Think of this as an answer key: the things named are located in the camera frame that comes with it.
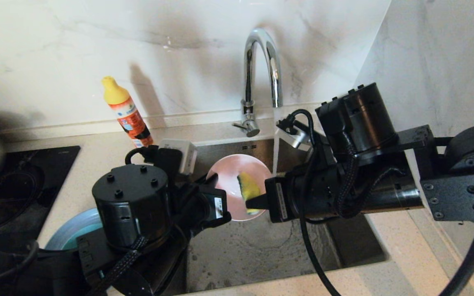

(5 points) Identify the teal bowl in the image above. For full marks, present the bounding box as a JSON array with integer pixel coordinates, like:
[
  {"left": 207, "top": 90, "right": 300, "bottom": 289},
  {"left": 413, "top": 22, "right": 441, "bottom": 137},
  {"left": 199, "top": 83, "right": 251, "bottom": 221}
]
[{"left": 61, "top": 232, "right": 98, "bottom": 250}]

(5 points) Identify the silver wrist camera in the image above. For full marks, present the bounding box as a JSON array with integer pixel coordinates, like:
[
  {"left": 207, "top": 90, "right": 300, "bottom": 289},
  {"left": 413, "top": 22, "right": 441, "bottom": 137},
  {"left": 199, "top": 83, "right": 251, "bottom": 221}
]
[
  {"left": 276, "top": 119, "right": 312, "bottom": 149},
  {"left": 159, "top": 139, "right": 198, "bottom": 175}
]

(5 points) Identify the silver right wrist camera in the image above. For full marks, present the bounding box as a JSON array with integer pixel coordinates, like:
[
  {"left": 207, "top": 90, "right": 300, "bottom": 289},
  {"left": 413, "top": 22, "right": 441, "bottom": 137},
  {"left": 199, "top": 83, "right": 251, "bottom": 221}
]
[{"left": 276, "top": 119, "right": 312, "bottom": 149}]

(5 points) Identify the chrome gooseneck faucet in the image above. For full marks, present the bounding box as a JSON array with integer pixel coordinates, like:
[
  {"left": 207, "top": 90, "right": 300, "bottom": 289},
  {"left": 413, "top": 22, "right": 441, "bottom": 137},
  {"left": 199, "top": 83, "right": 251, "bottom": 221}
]
[{"left": 232, "top": 28, "right": 283, "bottom": 138}]

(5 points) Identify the large blue-grey plate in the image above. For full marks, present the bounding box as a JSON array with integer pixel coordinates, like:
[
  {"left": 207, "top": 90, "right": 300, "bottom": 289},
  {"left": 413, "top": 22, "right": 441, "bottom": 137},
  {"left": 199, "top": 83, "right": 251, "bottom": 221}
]
[{"left": 46, "top": 208, "right": 104, "bottom": 251}]

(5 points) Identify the pink plastic bowl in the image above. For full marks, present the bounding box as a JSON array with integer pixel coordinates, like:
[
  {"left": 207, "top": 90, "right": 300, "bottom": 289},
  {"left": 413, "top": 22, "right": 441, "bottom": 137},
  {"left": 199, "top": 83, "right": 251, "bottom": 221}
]
[{"left": 206, "top": 154, "right": 272, "bottom": 222}]

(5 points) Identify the black induction cooktop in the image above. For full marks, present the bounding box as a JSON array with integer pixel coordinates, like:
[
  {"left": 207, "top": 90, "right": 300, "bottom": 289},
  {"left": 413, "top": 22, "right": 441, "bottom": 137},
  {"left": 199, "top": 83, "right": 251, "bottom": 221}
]
[{"left": 0, "top": 146, "right": 81, "bottom": 243}]

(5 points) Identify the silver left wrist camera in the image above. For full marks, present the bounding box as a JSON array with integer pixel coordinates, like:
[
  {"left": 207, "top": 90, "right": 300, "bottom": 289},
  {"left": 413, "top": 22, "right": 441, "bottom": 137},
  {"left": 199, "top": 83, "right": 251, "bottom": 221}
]
[{"left": 159, "top": 139, "right": 198, "bottom": 175}]

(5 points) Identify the black left wrist camera bracket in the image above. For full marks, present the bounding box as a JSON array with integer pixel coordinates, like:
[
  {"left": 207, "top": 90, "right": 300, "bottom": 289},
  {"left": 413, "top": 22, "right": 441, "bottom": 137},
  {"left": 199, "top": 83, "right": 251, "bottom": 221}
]
[{"left": 149, "top": 146, "right": 184, "bottom": 185}]

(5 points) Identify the yellow capped dish soap bottle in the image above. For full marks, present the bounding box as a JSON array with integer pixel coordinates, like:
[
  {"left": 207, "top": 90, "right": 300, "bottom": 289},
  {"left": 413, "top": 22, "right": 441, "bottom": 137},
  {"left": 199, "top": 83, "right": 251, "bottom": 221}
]
[{"left": 101, "top": 76, "right": 154, "bottom": 148}]

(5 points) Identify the stainless steel sink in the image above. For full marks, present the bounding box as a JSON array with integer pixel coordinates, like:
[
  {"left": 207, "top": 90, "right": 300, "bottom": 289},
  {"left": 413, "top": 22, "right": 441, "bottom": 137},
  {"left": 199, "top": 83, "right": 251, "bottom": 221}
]
[{"left": 167, "top": 138, "right": 388, "bottom": 296}]

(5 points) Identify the yellow sponge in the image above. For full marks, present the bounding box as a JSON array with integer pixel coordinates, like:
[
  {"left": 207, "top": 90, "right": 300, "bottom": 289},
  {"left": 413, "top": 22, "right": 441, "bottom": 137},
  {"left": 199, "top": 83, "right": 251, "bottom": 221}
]
[{"left": 237, "top": 172, "right": 262, "bottom": 215}]

